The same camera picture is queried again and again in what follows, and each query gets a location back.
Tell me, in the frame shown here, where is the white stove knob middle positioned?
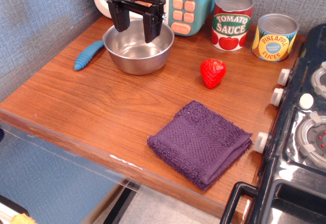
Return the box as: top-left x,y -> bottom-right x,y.
270,88 -> 284,107

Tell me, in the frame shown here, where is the steel bowl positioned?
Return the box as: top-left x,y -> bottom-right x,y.
103,19 -> 175,75

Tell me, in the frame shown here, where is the tomato sauce can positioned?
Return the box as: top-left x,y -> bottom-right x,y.
211,0 -> 254,51

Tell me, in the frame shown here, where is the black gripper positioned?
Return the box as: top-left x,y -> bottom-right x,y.
106,0 -> 167,43

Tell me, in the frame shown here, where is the yellow object bottom left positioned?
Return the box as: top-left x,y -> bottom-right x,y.
10,214 -> 36,224

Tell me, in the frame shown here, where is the white stove knob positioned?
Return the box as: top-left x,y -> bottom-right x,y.
254,132 -> 269,154
278,69 -> 291,87
270,88 -> 284,107

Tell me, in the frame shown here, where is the white stove knob lower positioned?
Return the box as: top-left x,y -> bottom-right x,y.
254,132 -> 269,154

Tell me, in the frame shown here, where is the black toy stove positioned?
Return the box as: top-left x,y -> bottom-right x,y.
221,24 -> 325,223

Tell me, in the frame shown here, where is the red toy strawberry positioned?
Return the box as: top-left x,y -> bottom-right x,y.
200,59 -> 227,89

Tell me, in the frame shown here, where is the pineapple slices can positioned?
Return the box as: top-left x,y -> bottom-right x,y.
252,13 -> 299,62

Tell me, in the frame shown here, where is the purple cloth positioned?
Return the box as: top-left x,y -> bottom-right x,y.
147,101 -> 252,191

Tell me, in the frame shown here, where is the teal toy microwave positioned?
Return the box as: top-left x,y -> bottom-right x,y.
91,0 -> 219,37

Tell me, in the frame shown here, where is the white stove knob upper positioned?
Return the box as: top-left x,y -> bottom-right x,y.
278,69 -> 291,87

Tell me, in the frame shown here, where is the blue ribbed handle utensil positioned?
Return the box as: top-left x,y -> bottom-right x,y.
74,40 -> 104,71

